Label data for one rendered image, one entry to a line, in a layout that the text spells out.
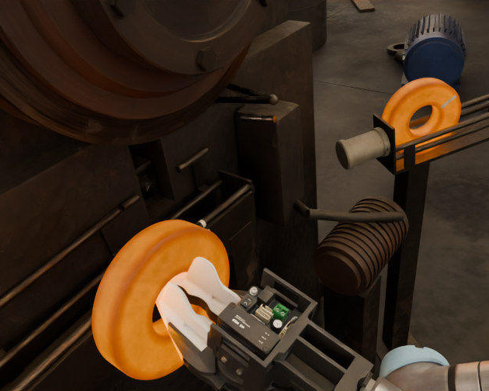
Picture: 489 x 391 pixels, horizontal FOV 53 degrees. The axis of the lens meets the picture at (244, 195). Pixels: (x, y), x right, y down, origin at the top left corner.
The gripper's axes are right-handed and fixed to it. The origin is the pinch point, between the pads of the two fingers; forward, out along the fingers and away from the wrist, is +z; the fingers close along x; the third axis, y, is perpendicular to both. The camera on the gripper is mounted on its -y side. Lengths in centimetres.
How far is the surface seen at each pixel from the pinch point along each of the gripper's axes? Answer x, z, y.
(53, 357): 8.0, 11.7, -18.1
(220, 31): -21.5, 11.9, 14.0
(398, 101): -63, 1, -11
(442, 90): -69, -4, -9
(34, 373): 10.6, 11.7, -18.2
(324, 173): -132, 39, -101
